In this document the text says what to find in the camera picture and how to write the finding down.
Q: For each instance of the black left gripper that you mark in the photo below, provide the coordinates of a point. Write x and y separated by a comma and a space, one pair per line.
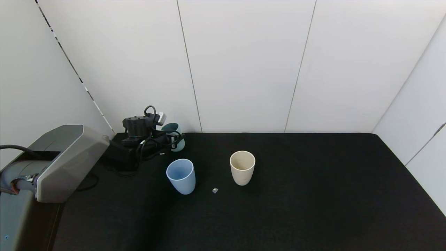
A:
172, 140

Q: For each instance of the teal plastic cup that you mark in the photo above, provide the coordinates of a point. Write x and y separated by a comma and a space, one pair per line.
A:
179, 144

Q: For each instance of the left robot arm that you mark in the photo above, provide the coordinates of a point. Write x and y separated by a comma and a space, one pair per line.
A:
66, 157

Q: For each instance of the light blue plastic cup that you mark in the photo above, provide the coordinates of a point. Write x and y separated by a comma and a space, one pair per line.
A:
183, 181

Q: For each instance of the beige plastic cup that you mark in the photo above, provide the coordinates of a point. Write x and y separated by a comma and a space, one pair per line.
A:
242, 176

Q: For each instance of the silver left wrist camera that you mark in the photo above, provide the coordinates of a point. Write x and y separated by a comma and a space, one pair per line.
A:
161, 118

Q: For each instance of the grey wall panel latch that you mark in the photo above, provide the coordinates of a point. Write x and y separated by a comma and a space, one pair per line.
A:
437, 129

